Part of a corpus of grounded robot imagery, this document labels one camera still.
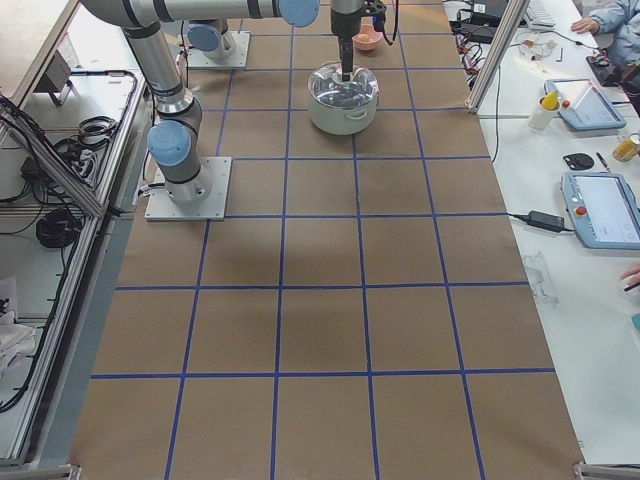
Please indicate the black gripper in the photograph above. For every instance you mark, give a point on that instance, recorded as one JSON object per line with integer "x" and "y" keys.
{"x": 342, "y": 24}

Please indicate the glass pot lid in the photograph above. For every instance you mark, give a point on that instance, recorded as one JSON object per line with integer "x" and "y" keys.
{"x": 328, "y": 88}

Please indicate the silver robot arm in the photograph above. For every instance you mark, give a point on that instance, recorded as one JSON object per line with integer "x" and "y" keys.
{"x": 172, "y": 143}
{"x": 296, "y": 13}

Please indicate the white electric cooking pot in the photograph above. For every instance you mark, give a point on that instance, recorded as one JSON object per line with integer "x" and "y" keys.
{"x": 341, "y": 122}

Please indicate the person's hand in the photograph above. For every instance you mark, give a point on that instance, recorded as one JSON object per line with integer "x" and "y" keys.
{"x": 585, "y": 25}

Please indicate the pink bowl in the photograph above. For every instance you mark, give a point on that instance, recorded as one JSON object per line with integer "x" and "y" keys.
{"x": 375, "y": 38}

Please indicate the far teach pendant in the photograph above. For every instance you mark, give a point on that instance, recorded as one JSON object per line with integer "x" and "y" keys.
{"x": 589, "y": 109}

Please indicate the teach pendant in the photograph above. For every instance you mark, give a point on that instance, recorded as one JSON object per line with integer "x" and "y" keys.
{"x": 602, "y": 209}
{"x": 589, "y": 109}

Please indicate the black round disc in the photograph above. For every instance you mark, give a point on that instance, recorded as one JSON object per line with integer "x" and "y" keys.
{"x": 579, "y": 161}

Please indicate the brown grid table mat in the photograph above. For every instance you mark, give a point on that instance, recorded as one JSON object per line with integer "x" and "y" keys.
{"x": 361, "y": 312}

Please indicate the black power adapter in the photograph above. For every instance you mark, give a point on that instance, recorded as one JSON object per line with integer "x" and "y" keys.
{"x": 545, "y": 221}

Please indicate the clear plastic holder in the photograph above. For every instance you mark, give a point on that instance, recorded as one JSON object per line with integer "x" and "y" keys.
{"x": 539, "y": 279}

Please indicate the near teach pendant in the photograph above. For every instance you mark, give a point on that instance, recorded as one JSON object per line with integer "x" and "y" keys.
{"x": 602, "y": 209}

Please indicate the crumpled white cloth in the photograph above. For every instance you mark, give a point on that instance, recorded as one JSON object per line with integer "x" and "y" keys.
{"x": 17, "y": 340}

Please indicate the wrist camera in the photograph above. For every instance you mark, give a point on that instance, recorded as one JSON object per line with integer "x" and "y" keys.
{"x": 376, "y": 10}

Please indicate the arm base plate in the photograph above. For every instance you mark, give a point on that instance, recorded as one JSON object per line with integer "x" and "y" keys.
{"x": 203, "y": 198}
{"x": 220, "y": 52}

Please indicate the aluminium frame post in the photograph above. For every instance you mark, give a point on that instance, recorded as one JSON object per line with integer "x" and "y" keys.
{"x": 506, "y": 30}

